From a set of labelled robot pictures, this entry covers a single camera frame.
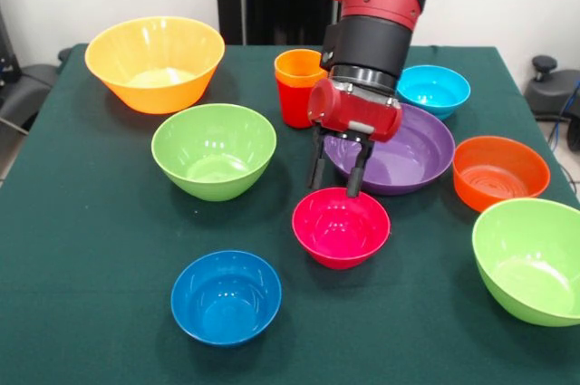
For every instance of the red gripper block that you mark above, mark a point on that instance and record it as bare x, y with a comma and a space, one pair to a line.
358, 111

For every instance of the pink plastic bowl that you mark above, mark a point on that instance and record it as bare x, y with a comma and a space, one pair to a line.
340, 231

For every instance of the red plastic cup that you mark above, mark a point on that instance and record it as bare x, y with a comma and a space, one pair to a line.
294, 104

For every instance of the orange plastic cup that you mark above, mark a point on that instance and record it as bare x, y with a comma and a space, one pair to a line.
296, 68

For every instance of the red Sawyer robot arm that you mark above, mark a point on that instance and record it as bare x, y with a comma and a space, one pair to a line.
376, 9

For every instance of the purple plastic bowl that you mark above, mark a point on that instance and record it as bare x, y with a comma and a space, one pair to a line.
417, 154

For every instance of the cyan plastic bowl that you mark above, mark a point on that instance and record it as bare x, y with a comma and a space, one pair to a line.
435, 88

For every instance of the green plastic bowl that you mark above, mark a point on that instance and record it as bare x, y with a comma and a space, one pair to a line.
213, 154
530, 262

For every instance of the red-orange plastic bowl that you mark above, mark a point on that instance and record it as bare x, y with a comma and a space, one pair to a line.
500, 172

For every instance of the blue plastic bowl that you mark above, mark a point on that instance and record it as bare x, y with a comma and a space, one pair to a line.
225, 299

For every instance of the dark green tablecloth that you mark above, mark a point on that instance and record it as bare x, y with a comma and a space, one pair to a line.
385, 335

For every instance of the large orange plastic bowl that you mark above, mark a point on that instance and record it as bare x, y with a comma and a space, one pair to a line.
154, 50

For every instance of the black pedestal foot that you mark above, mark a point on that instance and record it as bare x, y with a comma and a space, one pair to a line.
27, 86
550, 90

